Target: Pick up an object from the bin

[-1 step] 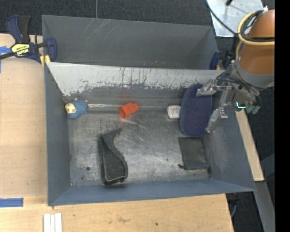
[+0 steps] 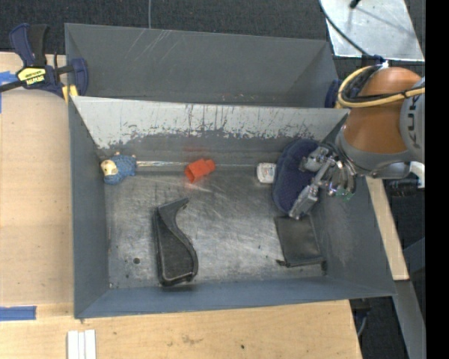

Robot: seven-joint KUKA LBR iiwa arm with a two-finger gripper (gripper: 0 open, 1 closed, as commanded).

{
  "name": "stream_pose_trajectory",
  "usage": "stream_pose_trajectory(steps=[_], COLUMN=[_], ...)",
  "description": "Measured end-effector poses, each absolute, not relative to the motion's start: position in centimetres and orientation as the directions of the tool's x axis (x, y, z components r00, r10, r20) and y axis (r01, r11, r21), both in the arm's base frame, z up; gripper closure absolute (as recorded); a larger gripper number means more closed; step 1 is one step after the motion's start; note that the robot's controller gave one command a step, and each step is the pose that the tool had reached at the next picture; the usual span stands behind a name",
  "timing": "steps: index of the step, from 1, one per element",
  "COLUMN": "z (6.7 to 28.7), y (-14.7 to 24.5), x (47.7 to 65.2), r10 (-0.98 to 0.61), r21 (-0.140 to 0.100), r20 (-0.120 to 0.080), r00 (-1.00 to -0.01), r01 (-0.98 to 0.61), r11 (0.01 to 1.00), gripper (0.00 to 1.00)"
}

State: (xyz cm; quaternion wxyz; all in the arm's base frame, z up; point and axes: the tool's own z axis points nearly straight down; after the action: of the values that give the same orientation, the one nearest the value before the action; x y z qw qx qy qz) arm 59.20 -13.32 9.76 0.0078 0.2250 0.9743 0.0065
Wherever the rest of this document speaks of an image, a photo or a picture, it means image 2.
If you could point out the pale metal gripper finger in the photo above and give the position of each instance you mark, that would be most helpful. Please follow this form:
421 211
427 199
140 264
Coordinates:
315 160
304 202

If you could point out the black flat pouch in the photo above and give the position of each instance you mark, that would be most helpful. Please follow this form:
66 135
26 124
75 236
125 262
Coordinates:
301 241

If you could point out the blue knitted toy animal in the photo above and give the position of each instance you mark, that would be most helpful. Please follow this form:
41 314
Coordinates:
119 168

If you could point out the pale wood flat board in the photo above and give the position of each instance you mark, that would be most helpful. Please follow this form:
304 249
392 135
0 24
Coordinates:
33 200

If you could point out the red plastic block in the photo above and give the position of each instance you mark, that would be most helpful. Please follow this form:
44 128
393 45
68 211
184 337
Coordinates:
198 170

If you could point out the black curved tray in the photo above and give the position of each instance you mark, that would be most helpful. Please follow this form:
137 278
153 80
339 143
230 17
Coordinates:
176 249

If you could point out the small white jar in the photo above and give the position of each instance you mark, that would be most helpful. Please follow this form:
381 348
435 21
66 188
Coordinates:
265 172

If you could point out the grey metal bin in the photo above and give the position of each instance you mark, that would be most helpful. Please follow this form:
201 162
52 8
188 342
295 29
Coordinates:
224 223

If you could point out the dark blue cloth cap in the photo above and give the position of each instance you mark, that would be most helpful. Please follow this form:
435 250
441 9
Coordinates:
290 178

